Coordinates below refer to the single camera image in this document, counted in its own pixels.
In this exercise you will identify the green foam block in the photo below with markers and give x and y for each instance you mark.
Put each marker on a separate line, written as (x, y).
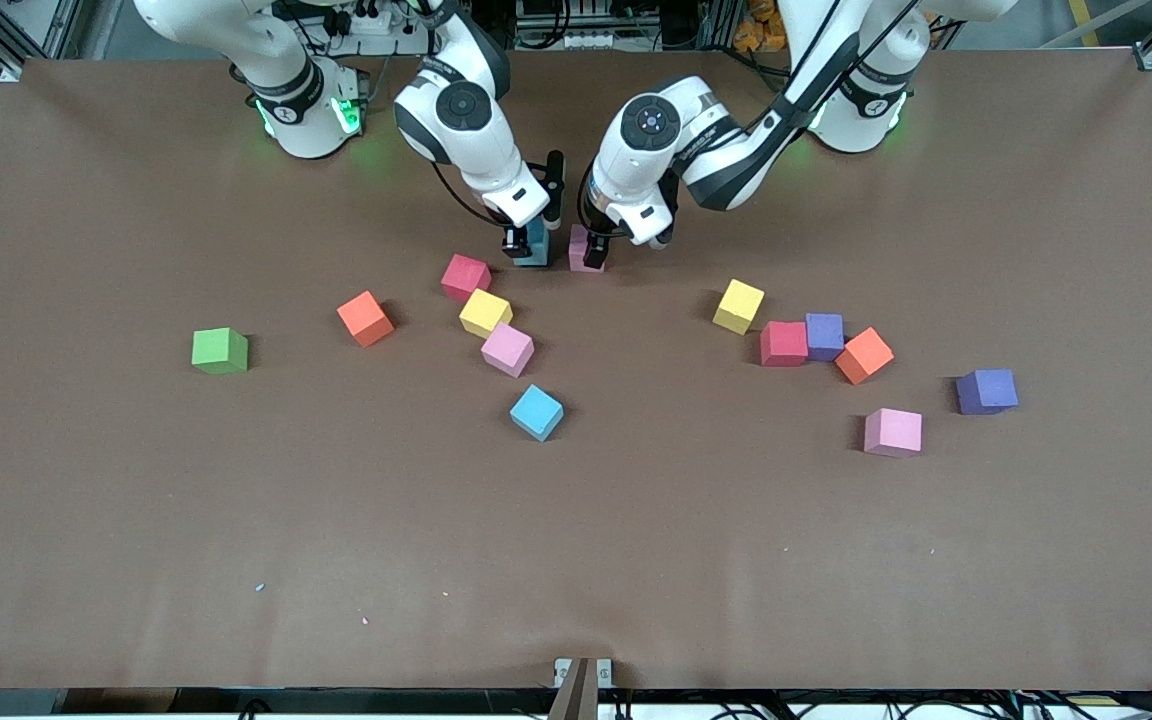
(220, 352)

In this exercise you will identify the purple foam block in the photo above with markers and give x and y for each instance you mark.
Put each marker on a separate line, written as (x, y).
(825, 335)
(986, 391)

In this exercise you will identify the metal table edge bracket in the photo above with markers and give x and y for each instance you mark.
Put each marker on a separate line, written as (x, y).
(581, 690)

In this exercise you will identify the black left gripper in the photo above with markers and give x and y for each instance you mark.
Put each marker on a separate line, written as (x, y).
(595, 243)

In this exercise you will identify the orange foam block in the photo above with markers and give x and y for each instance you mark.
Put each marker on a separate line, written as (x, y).
(366, 320)
(864, 356)

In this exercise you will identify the red foam block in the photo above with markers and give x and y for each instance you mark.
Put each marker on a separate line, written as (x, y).
(784, 344)
(466, 278)

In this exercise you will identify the black white electronics unit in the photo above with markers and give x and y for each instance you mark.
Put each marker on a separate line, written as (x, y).
(566, 25)

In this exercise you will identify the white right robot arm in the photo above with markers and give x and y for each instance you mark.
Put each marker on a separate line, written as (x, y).
(456, 110)

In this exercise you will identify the pink foam block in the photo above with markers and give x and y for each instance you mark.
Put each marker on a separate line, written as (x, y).
(576, 250)
(507, 350)
(893, 433)

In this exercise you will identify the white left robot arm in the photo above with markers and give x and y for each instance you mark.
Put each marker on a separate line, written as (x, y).
(626, 170)

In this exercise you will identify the green-lit arm base board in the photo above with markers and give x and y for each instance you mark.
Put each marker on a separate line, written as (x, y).
(351, 110)

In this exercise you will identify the pile of orange snack bags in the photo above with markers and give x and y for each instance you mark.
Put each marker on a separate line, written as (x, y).
(756, 30)

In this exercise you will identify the white power strip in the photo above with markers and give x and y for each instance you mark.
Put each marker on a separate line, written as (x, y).
(376, 18)

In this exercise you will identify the yellow foam block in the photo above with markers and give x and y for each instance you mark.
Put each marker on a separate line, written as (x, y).
(739, 307)
(485, 313)

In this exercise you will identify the blue foam block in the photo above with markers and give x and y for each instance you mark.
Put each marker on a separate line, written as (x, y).
(540, 247)
(536, 412)

